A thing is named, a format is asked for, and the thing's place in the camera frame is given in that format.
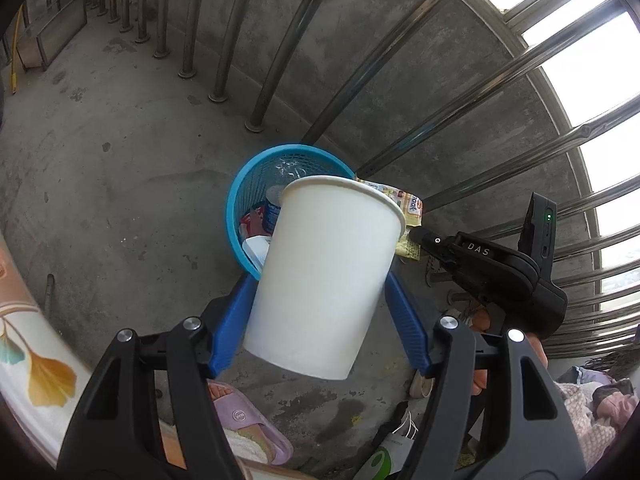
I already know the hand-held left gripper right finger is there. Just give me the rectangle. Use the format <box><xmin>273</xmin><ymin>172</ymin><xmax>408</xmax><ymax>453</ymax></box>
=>
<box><xmin>384</xmin><ymin>274</ymin><xmax>587</xmax><ymax>480</ymax></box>

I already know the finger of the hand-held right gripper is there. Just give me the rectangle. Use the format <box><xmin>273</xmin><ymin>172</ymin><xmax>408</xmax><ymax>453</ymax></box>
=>
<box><xmin>407</xmin><ymin>227</ymin><xmax>458</xmax><ymax>273</ymax></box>

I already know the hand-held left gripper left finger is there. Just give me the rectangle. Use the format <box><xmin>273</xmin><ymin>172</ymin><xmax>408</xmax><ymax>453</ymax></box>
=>
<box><xmin>57</xmin><ymin>274</ymin><xmax>258</xmax><ymax>480</ymax></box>

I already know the yellow snack wrapper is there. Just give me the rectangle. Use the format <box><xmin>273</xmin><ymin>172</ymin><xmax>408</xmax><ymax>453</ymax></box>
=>
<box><xmin>356</xmin><ymin>177</ymin><xmax>425</xmax><ymax>261</ymax></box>

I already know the white paper cup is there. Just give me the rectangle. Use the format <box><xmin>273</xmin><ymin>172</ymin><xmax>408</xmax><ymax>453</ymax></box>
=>
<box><xmin>243</xmin><ymin>175</ymin><xmax>407</xmax><ymax>381</ymax></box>

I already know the blue plastic basket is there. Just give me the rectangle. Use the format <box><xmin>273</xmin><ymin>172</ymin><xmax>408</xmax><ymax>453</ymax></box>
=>
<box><xmin>225</xmin><ymin>145</ymin><xmax>357</xmax><ymax>281</ymax></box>

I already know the person's right hand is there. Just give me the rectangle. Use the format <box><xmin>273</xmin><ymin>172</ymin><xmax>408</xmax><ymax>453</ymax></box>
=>
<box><xmin>524</xmin><ymin>334</ymin><xmax>549</xmax><ymax>361</ymax></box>

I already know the white shoe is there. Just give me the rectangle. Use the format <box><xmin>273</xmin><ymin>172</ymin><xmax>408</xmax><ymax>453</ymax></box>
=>
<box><xmin>409</xmin><ymin>372</ymin><xmax>436</xmax><ymax>400</ymax></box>

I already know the pink slipper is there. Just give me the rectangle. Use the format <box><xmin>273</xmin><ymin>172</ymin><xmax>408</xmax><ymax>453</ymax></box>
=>
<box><xmin>207</xmin><ymin>380</ymin><xmax>293</xmax><ymax>466</ymax></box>

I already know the red white wrapper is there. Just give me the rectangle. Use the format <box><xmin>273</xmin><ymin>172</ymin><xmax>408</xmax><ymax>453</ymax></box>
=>
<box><xmin>239</xmin><ymin>202</ymin><xmax>268</xmax><ymax>238</ymax></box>

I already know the green white plastic bag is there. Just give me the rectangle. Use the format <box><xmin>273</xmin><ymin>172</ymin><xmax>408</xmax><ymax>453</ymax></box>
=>
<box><xmin>352</xmin><ymin>410</ymin><xmax>421</xmax><ymax>480</ymax></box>

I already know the pink fuzzy clothing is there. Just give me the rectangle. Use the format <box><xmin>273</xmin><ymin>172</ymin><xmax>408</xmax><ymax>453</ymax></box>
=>
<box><xmin>552</xmin><ymin>365</ymin><xmax>640</xmax><ymax>466</ymax></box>

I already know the yellow stick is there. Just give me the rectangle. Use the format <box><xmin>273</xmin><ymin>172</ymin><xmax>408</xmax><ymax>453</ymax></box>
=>
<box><xmin>10</xmin><ymin>5</ymin><xmax>26</xmax><ymax>96</ymax></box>

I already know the grey metal frame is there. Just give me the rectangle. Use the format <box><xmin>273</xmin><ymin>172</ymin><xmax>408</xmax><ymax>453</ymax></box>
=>
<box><xmin>35</xmin><ymin>0</ymin><xmax>90</xmax><ymax>72</ymax></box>

